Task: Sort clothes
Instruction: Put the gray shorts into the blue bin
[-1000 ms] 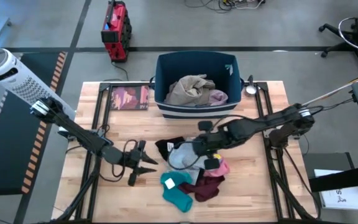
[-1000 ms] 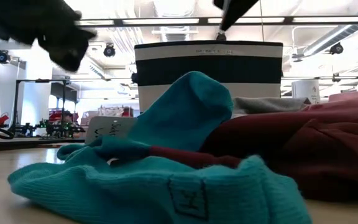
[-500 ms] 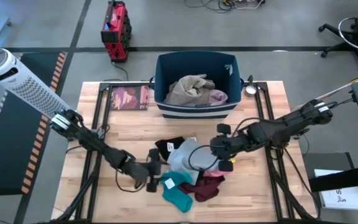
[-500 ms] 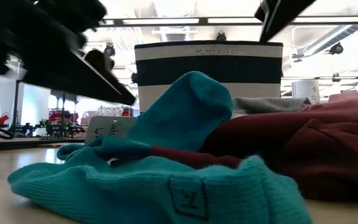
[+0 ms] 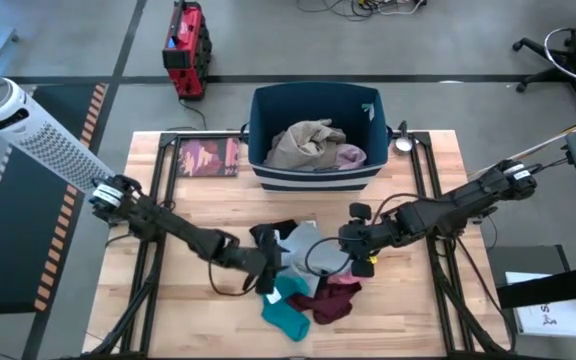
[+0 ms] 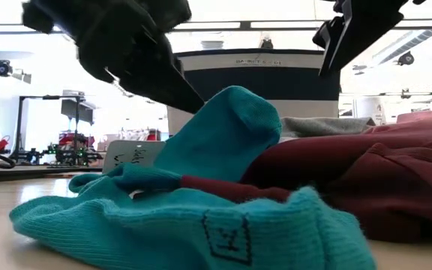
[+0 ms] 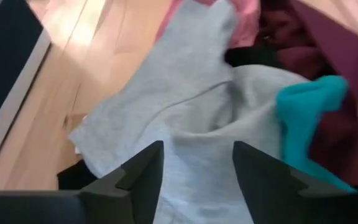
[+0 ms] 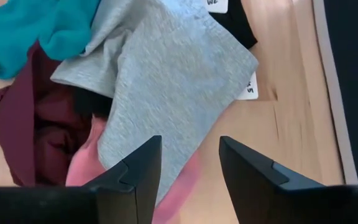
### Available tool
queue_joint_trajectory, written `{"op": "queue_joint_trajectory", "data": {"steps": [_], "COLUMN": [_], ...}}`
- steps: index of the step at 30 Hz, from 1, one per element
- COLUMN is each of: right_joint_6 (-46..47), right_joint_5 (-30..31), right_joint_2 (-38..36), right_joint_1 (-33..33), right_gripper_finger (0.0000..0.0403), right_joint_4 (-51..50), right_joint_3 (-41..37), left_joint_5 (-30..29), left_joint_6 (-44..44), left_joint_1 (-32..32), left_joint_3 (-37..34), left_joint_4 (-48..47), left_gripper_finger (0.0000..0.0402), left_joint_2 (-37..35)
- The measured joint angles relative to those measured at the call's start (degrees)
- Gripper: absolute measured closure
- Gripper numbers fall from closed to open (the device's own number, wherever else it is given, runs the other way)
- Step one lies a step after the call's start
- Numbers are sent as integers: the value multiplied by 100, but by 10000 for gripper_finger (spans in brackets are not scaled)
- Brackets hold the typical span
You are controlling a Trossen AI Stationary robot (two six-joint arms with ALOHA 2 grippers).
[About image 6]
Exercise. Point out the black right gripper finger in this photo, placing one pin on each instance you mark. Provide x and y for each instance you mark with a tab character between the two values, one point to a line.
362	33
326	33

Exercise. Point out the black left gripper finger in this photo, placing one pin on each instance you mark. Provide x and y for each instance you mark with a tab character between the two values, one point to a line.
163	82

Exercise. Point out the grey garment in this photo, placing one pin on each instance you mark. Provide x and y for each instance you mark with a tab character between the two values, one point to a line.
324	126

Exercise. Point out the light pink garment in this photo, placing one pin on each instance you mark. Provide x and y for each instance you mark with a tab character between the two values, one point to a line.
422	116

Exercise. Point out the maroon garment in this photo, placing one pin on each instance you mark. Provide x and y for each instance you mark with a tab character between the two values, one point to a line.
351	168

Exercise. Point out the black ceiling spotlight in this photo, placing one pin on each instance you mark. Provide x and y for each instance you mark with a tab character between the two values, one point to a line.
3	69
405	58

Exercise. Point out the red shelving rack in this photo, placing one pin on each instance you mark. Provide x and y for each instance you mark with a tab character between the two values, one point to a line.
152	135

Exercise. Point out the navy white striped fabric basket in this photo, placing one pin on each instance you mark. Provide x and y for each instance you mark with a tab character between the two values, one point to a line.
276	80

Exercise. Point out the white pillar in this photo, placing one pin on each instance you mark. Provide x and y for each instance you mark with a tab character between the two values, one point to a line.
368	108

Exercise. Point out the white paper card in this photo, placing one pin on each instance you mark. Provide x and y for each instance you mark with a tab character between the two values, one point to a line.
126	155

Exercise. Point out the black robot workstation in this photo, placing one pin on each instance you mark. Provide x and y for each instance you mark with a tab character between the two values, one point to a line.
75	112

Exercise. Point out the black overhead camera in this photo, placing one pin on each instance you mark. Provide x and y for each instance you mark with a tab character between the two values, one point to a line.
266	43

